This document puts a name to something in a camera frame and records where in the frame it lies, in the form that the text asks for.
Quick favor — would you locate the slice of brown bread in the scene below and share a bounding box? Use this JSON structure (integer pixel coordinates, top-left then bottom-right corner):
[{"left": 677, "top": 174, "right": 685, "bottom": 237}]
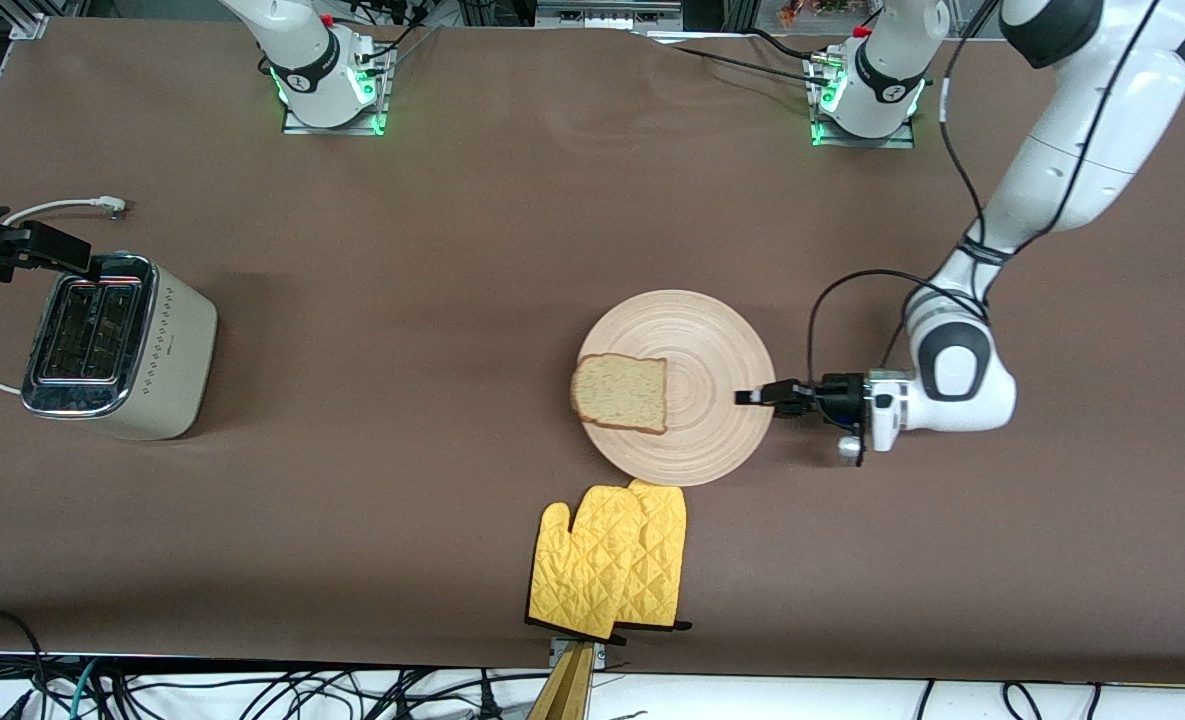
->
[{"left": 570, "top": 353, "right": 670, "bottom": 436}]

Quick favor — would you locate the long black base cable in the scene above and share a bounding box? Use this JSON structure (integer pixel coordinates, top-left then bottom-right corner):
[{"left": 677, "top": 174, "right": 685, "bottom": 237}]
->
[{"left": 664, "top": 43, "right": 821, "bottom": 83}]

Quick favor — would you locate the wooden beam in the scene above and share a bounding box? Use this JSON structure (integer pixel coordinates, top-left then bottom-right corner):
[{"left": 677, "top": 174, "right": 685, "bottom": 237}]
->
[{"left": 527, "top": 645, "right": 593, "bottom": 720}]

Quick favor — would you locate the round wooden ringed plate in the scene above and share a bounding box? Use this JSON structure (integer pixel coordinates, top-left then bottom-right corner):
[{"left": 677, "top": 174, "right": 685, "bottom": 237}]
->
[{"left": 576, "top": 289, "right": 777, "bottom": 488}]

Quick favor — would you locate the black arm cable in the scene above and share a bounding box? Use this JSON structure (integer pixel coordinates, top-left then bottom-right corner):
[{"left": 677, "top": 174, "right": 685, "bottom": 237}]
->
[{"left": 806, "top": 0, "right": 1163, "bottom": 383}]

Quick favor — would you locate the aluminium frame corner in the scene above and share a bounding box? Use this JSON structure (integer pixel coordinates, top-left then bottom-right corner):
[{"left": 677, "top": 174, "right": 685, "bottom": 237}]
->
[{"left": 10, "top": 0, "right": 88, "bottom": 41}]

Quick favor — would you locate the yellow quilted oven mitt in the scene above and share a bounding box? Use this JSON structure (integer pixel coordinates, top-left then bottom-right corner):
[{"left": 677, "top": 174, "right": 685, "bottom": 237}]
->
[
  {"left": 612, "top": 480, "right": 693, "bottom": 633},
  {"left": 527, "top": 485, "right": 645, "bottom": 641}
]

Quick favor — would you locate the brown table cover sheet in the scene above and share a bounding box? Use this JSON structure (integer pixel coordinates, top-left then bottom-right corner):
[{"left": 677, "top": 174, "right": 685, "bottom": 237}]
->
[{"left": 0, "top": 15, "right": 1185, "bottom": 686}]

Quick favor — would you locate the short black base cable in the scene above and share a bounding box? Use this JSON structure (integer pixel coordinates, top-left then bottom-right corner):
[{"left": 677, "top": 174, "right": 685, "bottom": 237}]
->
[{"left": 750, "top": 28, "right": 815, "bottom": 59}]

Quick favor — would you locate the teal cable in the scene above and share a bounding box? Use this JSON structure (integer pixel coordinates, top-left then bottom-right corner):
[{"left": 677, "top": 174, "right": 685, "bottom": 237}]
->
[{"left": 70, "top": 658, "right": 103, "bottom": 720}]

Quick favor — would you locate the small metal bracket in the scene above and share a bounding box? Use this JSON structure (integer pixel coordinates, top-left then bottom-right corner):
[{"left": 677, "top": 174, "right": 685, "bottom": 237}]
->
[{"left": 549, "top": 638, "right": 608, "bottom": 671}]

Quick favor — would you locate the black base cable bundle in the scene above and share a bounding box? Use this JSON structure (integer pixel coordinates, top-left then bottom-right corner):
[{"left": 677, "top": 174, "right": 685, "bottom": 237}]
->
[{"left": 352, "top": 0, "right": 435, "bottom": 63}]

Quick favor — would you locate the grey equipment box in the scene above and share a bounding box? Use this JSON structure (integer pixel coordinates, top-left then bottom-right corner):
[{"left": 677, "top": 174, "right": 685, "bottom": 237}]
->
[{"left": 535, "top": 0, "right": 683, "bottom": 31}]

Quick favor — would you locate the cream chrome two-slot toaster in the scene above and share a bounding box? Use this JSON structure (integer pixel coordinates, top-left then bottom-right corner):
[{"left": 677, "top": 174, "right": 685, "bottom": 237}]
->
[{"left": 20, "top": 252, "right": 219, "bottom": 441}]

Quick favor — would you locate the white toaster power cable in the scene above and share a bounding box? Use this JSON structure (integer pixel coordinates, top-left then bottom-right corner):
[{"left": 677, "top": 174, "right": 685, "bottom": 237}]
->
[{"left": 0, "top": 196, "right": 128, "bottom": 396}]

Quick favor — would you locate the black looped floor cable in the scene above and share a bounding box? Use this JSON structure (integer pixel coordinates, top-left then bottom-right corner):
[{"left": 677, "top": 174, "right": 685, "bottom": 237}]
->
[{"left": 0, "top": 607, "right": 48, "bottom": 701}]

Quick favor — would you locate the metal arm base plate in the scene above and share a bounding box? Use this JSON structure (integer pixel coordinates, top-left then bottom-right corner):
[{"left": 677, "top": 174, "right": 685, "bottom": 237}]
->
[
  {"left": 282, "top": 45, "right": 390, "bottom": 136},
  {"left": 810, "top": 55, "right": 918, "bottom": 149}
]

